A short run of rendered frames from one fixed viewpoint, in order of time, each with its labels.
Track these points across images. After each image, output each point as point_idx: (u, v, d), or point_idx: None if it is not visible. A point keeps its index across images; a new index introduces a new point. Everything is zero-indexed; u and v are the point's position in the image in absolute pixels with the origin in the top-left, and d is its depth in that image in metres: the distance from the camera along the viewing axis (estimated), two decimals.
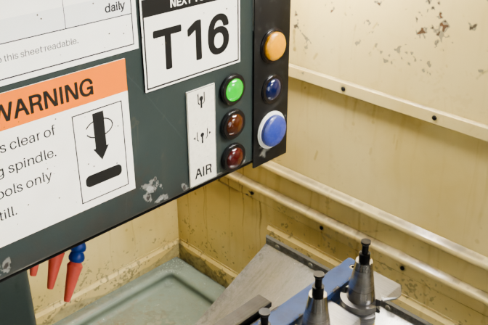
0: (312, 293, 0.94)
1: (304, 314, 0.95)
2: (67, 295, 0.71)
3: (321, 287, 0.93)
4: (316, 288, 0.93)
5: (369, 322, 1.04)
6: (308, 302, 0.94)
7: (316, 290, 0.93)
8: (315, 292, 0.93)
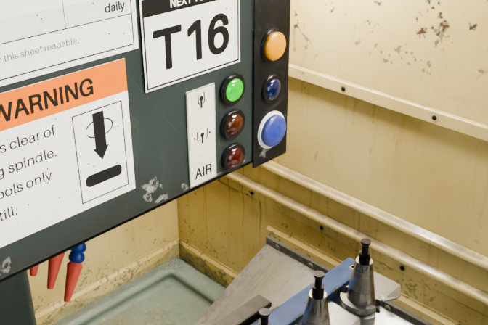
0: (312, 293, 0.94)
1: (304, 314, 0.95)
2: (67, 295, 0.71)
3: (321, 287, 0.93)
4: (316, 288, 0.93)
5: (369, 322, 1.04)
6: (308, 302, 0.94)
7: (316, 290, 0.93)
8: (315, 292, 0.93)
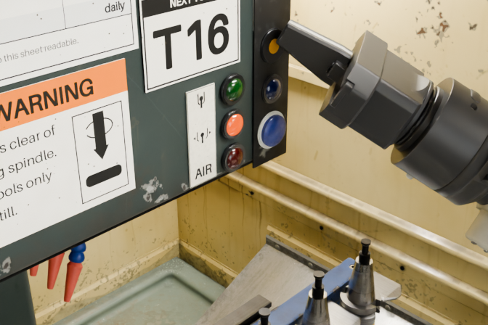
0: (312, 293, 0.94)
1: (304, 314, 0.95)
2: (67, 295, 0.71)
3: (321, 287, 0.93)
4: (316, 288, 0.93)
5: (369, 322, 1.04)
6: (308, 302, 0.94)
7: (316, 290, 0.93)
8: (315, 292, 0.93)
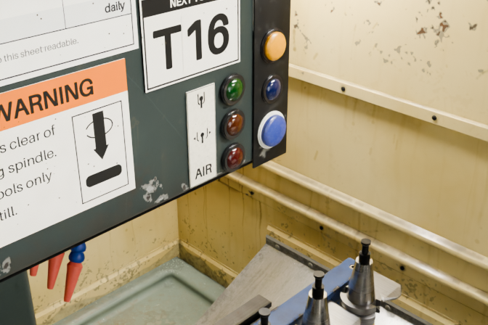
0: (312, 293, 0.94)
1: (304, 314, 0.95)
2: (67, 295, 0.71)
3: (321, 287, 0.93)
4: (316, 288, 0.93)
5: (369, 322, 1.04)
6: (308, 302, 0.94)
7: (316, 290, 0.93)
8: (315, 292, 0.93)
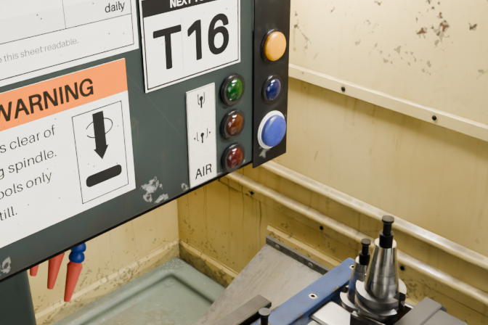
0: (380, 241, 0.81)
1: (369, 267, 0.83)
2: (67, 295, 0.71)
3: (390, 234, 0.81)
4: (385, 235, 0.81)
5: None
6: (375, 252, 0.82)
7: (385, 237, 0.81)
8: (383, 240, 0.81)
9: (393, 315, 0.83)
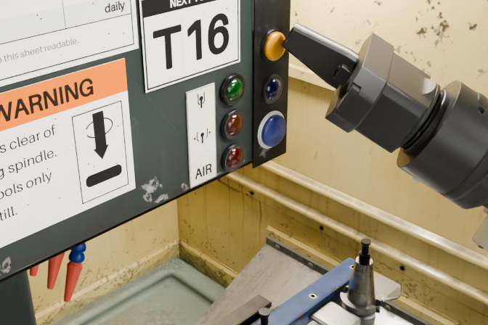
0: None
1: None
2: (67, 295, 0.71)
3: None
4: None
5: (369, 322, 1.04)
6: None
7: None
8: None
9: None
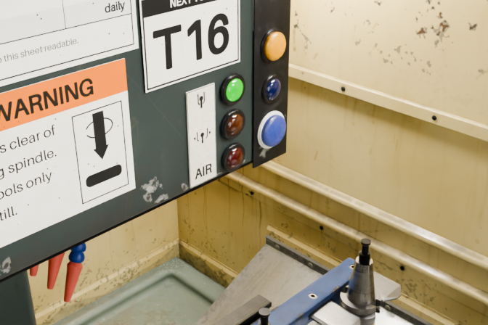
0: None
1: None
2: (67, 295, 0.71)
3: None
4: None
5: (369, 322, 1.04)
6: None
7: None
8: None
9: None
